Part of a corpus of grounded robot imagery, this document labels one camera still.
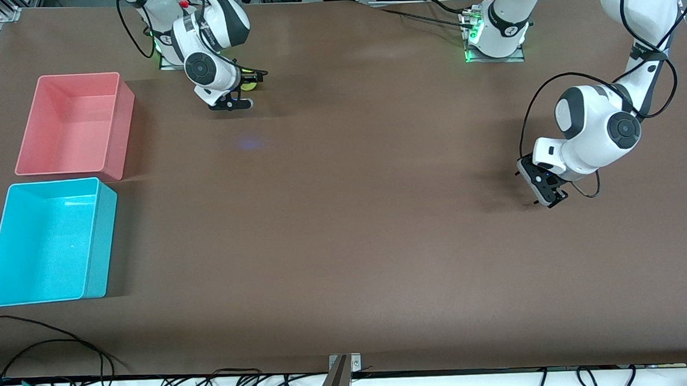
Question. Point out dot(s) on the yellow-green tennis ball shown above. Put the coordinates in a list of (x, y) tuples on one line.
[(248, 85)]

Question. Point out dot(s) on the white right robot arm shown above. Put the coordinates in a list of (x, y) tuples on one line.
[(211, 25)]

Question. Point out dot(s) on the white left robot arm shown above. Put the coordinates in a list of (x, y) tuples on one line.
[(590, 130)]

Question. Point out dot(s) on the pink plastic bin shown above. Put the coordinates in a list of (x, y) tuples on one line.
[(79, 123)]

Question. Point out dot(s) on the blue plastic bin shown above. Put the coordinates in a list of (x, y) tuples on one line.
[(44, 246)]

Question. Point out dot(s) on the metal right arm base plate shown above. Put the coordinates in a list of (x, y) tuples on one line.
[(167, 66)]

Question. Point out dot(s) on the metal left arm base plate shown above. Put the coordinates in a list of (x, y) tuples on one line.
[(511, 59)]

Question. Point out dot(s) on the aluminium frame profile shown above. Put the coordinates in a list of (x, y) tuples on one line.
[(10, 13)]

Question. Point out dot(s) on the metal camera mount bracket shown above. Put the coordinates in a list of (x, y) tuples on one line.
[(355, 362)]

